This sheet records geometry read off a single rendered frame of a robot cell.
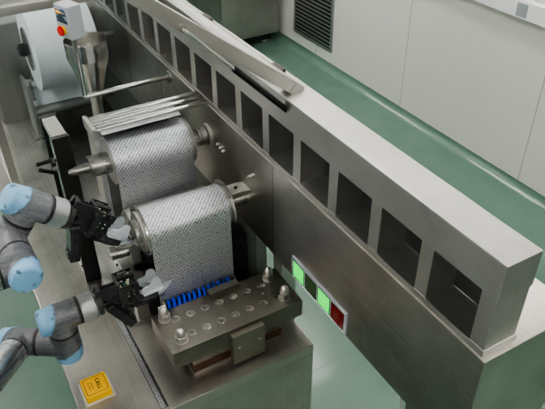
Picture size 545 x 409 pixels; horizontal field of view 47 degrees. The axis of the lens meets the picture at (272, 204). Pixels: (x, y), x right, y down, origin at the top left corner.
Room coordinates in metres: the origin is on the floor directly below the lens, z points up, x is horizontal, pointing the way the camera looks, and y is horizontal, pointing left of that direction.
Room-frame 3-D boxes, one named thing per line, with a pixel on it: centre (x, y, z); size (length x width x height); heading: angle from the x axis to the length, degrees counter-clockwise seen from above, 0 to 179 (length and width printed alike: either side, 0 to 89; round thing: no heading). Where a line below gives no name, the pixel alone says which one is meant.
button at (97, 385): (1.09, 0.48, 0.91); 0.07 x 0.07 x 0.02; 30
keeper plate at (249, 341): (1.20, 0.07, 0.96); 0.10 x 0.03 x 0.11; 120
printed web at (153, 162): (1.52, 0.32, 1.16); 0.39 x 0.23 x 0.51; 30
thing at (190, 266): (1.36, 0.22, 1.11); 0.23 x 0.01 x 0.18; 120
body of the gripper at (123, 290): (1.24, 0.42, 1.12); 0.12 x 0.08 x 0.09; 120
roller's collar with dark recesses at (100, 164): (1.55, 0.50, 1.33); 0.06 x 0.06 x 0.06; 30
